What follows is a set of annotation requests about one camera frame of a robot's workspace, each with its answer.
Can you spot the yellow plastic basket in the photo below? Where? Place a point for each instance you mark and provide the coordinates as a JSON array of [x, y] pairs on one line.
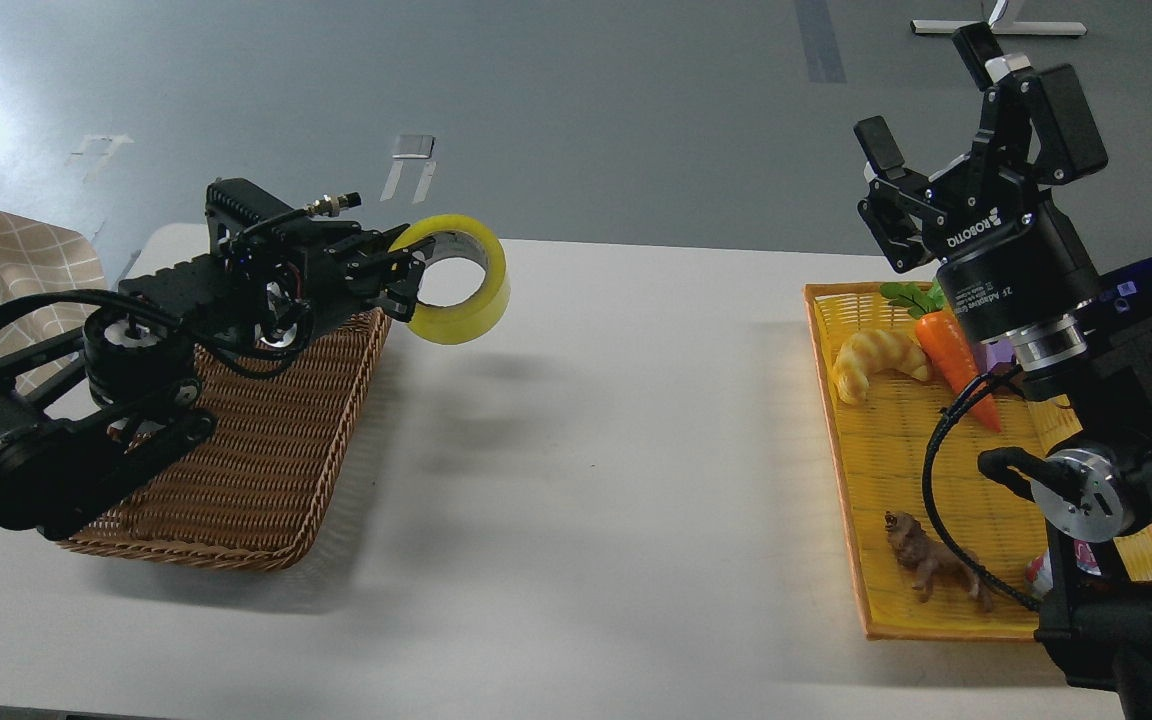
[[878, 449]]

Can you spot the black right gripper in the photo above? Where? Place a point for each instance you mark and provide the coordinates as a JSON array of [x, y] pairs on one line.
[[1010, 257]]

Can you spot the white stand base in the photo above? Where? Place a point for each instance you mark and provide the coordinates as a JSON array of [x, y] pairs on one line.
[[1004, 19]]

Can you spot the brown wicker basket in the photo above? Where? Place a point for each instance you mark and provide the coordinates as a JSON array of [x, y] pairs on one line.
[[254, 496]]

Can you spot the toy carrot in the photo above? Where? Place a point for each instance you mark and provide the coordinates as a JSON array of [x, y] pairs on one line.
[[935, 331]]

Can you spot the purple foam cube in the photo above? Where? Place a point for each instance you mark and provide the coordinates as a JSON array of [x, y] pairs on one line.
[[995, 355]]

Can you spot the brown toy lion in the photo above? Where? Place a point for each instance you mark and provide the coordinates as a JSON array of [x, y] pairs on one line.
[[915, 550]]

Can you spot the toy croissant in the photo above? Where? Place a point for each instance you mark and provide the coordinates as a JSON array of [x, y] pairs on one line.
[[871, 352]]

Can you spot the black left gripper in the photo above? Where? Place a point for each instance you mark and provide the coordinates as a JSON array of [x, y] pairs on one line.
[[346, 272]]

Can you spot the yellow tape roll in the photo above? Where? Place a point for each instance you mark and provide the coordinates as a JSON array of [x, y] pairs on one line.
[[457, 242]]

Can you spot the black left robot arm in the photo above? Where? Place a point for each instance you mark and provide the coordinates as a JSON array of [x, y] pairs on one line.
[[99, 389]]

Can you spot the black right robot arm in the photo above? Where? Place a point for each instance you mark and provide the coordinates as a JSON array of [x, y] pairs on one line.
[[1095, 486]]

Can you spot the small jar with dark lid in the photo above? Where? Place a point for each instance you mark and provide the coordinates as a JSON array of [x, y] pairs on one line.
[[1039, 577]]

